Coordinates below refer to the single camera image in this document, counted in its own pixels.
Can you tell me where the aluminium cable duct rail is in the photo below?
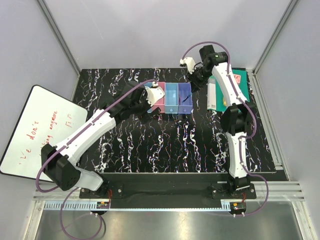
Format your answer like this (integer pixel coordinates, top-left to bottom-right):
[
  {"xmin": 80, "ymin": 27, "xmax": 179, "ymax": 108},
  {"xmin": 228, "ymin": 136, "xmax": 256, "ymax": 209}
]
[{"xmin": 43, "ymin": 199, "xmax": 235, "ymax": 211}]

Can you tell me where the light blue drawer box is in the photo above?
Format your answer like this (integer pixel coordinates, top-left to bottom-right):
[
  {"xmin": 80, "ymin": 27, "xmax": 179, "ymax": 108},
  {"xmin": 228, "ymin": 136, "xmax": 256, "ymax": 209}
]
[{"xmin": 164, "ymin": 82, "xmax": 179, "ymax": 114}]

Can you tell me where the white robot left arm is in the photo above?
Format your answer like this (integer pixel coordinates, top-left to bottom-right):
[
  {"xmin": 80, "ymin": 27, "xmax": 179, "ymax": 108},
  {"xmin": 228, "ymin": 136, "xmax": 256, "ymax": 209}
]
[{"xmin": 36, "ymin": 79, "xmax": 165, "ymax": 198}]

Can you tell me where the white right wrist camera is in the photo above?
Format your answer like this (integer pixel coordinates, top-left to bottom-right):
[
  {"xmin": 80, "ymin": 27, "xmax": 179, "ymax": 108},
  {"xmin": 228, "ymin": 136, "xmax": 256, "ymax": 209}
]
[{"xmin": 179, "ymin": 57, "xmax": 196, "ymax": 75}]

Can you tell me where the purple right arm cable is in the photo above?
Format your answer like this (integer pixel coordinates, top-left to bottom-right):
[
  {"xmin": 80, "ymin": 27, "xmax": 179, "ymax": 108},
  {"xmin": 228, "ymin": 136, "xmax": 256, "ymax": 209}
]
[{"xmin": 181, "ymin": 41, "xmax": 270, "ymax": 216}]

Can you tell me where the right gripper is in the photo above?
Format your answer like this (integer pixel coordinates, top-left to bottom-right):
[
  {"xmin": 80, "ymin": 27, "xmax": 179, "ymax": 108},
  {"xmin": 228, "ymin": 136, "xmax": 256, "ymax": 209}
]
[{"xmin": 185, "ymin": 67, "xmax": 212, "ymax": 94}]

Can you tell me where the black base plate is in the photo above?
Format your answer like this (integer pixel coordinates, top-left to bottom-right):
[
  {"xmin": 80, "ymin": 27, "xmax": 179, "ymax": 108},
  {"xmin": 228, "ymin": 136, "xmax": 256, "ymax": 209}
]
[{"xmin": 74, "ymin": 171, "xmax": 278, "ymax": 209}]

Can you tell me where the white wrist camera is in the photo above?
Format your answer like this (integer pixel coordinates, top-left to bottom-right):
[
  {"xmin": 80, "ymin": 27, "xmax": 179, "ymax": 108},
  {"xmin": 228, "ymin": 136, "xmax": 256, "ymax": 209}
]
[
  {"xmin": 145, "ymin": 86, "xmax": 165, "ymax": 107},
  {"xmin": 179, "ymin": 57, "xmax": 196, "ymax": 75}
]

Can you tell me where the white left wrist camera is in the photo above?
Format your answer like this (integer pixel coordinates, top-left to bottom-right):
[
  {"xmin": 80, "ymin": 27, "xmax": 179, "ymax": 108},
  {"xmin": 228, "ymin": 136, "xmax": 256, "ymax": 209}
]
[{"xmin": 145, "ymin": 86, "xmax": 165, "ymax": 107}]

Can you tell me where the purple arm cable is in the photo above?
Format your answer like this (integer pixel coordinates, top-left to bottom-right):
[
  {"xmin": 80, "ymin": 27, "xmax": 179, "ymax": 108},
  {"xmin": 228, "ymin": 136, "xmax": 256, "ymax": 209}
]
[
  {"xmin": 36, "ymin": 79, "xmax": 160, "ymax": 238},
  {"xmin": 181, "ymin": 41, "xmax": 270, "ymax": 216}
]

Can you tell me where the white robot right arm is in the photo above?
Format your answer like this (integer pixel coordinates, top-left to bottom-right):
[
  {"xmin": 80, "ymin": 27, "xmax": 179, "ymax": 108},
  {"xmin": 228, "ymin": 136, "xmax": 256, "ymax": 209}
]
[{"xmin": 186, "ymin": 41, "xmax": 257, "ymax": 199}]

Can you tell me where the whiteboard with red writing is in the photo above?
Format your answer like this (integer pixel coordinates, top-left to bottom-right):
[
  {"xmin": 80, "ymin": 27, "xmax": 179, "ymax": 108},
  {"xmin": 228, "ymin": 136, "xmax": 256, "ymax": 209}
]
[{"xmin": 0, "ymin": 85, "xmax": 88, "ymax": 179}]

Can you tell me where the leftmost blue drawer box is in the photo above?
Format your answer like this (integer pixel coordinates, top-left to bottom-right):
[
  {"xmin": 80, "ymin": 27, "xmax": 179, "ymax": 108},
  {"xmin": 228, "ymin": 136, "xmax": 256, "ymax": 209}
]
[{"xmin": 144, "ymin": 82, "xmax": 153, "ymax": 88}]

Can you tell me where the pink cube box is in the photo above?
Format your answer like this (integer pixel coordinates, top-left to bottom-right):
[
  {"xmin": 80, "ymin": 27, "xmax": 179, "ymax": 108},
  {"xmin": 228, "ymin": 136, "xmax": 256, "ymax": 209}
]
[{"xmin": 233, "ymin": 74, "xmax": 242, "ymax": 85}]

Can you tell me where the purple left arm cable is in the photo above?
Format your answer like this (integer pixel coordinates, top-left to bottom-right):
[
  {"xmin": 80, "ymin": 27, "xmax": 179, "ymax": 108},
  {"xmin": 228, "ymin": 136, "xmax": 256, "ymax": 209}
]
[{"xmin": 36, "ymin": 79, "xmax": 160, "ymax": 238}]

